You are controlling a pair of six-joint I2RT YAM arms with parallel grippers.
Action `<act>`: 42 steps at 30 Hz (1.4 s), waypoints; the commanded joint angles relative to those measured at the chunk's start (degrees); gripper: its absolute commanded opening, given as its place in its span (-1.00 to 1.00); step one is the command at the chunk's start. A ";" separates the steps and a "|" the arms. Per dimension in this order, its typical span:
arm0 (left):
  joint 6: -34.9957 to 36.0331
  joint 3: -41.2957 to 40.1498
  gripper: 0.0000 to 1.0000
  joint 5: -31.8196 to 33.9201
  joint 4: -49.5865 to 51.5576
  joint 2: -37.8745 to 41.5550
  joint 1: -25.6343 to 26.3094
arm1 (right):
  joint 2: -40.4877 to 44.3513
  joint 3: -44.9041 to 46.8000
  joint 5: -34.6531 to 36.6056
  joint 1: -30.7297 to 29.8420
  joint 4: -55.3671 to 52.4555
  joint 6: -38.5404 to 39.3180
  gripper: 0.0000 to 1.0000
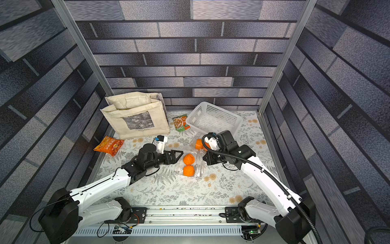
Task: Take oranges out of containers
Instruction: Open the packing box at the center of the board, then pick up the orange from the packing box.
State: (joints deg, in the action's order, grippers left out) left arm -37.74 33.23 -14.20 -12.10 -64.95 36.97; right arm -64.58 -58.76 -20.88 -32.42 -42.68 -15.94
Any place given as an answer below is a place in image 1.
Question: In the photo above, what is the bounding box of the cream canvas Monet tote bag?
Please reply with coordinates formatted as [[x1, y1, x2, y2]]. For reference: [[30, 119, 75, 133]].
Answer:
[[101, 91, 170, 139]]

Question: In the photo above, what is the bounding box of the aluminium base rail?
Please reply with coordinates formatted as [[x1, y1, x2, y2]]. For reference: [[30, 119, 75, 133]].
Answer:
[[73, 206, 267, 240]]

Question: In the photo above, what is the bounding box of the white plastic mesh basket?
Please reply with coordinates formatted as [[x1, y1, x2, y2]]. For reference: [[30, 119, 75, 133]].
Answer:
[[186, 102, 243, 136]]

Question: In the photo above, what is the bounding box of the orange instant noodle packet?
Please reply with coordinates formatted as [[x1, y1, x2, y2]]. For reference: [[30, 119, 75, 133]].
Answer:
[[93, 136, 125, 157]]

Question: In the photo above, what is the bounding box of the left aluminium frame post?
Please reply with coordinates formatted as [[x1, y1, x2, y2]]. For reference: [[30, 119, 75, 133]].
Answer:
[[51, 0, 114, 96]]

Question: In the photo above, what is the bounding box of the right aluminium frame post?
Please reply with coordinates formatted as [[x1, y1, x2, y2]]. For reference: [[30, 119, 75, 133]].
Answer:
[[258, 0, 317, 116]]

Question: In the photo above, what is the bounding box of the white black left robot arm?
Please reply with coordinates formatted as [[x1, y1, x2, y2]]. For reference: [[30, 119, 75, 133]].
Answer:
[[38, 143, 183, 244]]

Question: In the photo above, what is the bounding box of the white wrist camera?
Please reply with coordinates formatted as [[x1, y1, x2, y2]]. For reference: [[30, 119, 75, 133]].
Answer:
[[205, 137, 220, 151], [154, 135, 168, 154]]

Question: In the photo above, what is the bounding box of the aluminium frame post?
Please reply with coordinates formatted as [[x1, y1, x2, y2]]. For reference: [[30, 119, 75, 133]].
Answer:
[[51, 0, 114, 96], [258, 0, 317, 116]]

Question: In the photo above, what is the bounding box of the orange mandarin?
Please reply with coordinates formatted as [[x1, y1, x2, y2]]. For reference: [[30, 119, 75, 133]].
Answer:
[[183, 154, 196, 166], [183, 165, 195, 177], [195, 139, 204, 150]]

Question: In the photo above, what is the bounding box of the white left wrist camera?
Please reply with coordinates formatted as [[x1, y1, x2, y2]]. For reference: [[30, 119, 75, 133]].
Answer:
[[154, 135, 168, 154]]

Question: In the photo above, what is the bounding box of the green red snack packet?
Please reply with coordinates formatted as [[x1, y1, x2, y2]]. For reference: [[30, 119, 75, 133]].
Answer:
[[173, 114, 190, 132]]

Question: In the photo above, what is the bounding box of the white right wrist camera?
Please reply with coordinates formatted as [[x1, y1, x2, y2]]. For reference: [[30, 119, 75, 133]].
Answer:
[[205, 137, 220, 151]]

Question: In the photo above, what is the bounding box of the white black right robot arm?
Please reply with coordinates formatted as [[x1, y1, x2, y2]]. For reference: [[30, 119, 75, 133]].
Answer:
[[201, 131, 323, 244]]

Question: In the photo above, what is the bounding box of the black corrugated cable conduit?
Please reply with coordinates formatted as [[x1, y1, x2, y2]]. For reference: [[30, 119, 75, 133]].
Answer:
[[200, 132, 323, 244]]

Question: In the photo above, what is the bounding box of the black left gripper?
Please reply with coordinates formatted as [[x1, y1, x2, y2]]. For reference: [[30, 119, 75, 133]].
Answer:
[[145, 149, 184, 171]]

